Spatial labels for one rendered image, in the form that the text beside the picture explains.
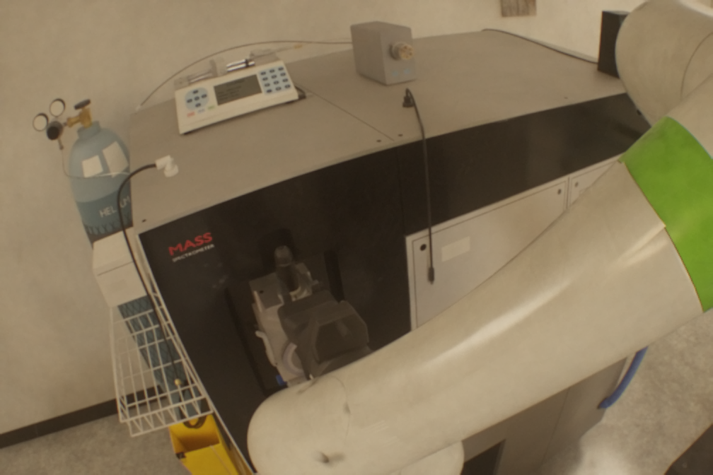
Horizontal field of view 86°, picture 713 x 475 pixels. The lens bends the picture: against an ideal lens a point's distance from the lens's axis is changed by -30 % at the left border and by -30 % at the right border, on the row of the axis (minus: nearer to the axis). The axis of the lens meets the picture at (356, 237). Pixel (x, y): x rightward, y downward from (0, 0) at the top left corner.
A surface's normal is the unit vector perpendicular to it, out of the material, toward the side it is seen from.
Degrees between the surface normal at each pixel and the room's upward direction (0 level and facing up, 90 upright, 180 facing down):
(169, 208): 0
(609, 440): 0
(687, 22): 35
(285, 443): 44
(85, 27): 90
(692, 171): 49
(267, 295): 0
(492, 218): 90
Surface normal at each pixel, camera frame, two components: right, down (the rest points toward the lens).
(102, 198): 0.38, 0.47
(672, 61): -0.98, -0.18
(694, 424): -0.11, -0.83
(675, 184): -0.69, -0.24
